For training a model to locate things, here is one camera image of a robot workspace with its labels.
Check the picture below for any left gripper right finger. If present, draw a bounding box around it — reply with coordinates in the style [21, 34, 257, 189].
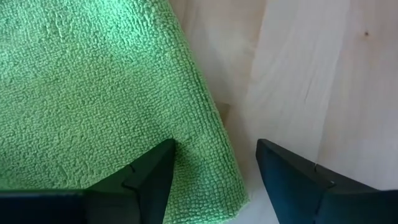
[255, 138, 398, 224]

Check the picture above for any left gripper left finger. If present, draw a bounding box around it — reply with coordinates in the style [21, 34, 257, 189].
[0, 138, 177, 224]

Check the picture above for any green microfiber towel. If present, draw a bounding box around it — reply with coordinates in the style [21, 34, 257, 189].
[0, 0, 250, 224]

